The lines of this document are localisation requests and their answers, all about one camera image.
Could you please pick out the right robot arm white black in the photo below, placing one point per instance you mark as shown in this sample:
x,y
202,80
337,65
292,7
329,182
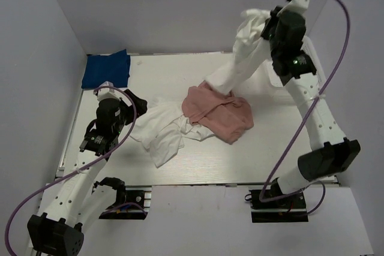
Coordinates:
x,y
331,151

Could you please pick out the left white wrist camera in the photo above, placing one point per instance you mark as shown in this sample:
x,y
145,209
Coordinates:
x,y
105,91

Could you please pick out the white printed t-shirt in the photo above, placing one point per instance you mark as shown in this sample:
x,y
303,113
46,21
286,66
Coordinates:
x,y
163,128

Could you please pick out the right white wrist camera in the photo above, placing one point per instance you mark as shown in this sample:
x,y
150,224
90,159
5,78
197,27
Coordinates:
x,y
296,6

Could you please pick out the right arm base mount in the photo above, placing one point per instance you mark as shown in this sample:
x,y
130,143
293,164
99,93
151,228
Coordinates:
x,y
288,210

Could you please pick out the pink t-shirt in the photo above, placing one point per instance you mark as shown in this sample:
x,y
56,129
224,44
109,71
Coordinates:
x,y
227,116

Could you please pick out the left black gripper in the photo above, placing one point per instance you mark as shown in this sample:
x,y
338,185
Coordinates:
x,y
141,104

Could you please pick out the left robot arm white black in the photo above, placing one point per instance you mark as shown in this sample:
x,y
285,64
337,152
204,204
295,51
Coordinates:
x,y
60,228

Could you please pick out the folded blue t-shirt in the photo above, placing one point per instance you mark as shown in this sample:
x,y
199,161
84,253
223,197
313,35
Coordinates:
x,y
113,68

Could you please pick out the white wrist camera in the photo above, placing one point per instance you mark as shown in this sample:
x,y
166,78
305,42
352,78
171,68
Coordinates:
x,y
296,6
105,91

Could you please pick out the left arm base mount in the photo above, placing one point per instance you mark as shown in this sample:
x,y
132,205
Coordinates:
x,y
134,206

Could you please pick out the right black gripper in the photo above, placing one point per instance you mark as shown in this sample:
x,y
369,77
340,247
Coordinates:
x,y
273,19

